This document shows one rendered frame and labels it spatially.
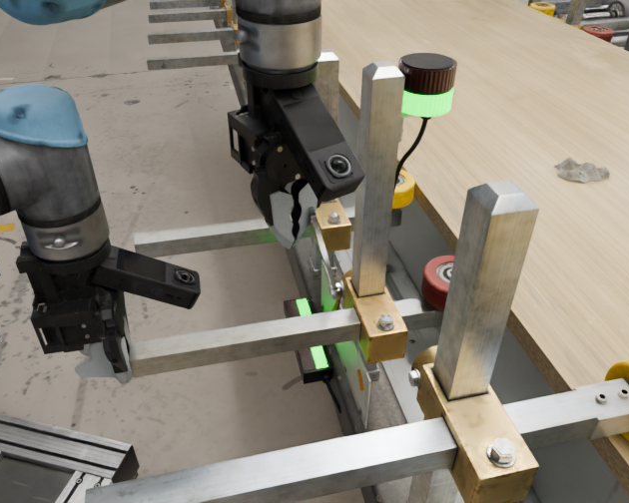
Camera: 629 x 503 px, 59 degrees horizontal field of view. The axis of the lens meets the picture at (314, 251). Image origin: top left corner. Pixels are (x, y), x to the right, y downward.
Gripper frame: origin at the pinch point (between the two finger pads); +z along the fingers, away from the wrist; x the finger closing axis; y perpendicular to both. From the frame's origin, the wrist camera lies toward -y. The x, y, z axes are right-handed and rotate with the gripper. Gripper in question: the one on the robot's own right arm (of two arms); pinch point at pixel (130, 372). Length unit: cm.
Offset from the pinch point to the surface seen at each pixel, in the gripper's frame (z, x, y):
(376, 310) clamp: -5.0, 0.9, -31.1
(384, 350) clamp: -2.1, 5.1, -31.0
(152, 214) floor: 83, -170, 11
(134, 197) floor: 83, -187, 19
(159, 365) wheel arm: -2.1, 1.5, -3.7
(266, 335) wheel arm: -3.8, 1.1, -16.8
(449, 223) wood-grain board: -8.2, -11.5, -46.1
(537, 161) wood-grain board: -9, -26, -69
